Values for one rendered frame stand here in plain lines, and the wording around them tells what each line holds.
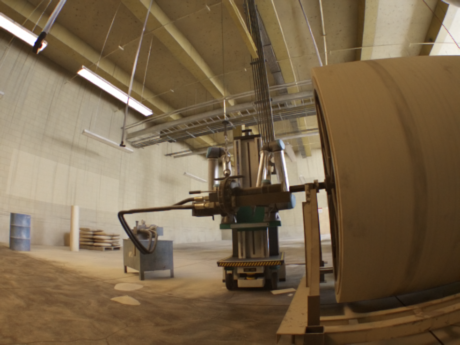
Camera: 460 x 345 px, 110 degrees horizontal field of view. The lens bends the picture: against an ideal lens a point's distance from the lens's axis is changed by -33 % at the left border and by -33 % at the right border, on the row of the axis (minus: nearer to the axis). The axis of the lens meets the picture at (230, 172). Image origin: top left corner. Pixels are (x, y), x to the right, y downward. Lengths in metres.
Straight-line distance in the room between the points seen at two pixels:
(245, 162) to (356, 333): 2.34
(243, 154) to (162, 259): 1.75
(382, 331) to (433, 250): 0.43
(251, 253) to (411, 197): 2.08
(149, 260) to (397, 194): 2.88
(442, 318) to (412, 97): 0.96
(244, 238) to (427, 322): 2.15
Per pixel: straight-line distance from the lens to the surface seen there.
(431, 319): 1.16
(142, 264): 3.22
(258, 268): 2.45
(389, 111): 1.12
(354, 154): 1.00
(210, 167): 2.60
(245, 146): 2.97
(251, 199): 1.79
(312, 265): 1.11
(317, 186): 1.77
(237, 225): 2.56
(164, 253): 3.34
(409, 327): 1.12
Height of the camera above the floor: 0.62
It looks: 14 degrees up
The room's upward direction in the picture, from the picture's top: 2 degrees counter-clockwise
